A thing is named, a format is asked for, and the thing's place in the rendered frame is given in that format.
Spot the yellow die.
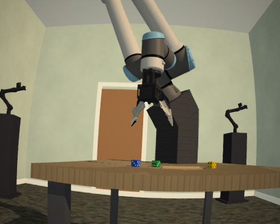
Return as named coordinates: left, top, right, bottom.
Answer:
left=207, top=161, right=216, bottom=168

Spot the blue die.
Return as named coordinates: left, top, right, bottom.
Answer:
left=131, top=160, right=140, bottom=167

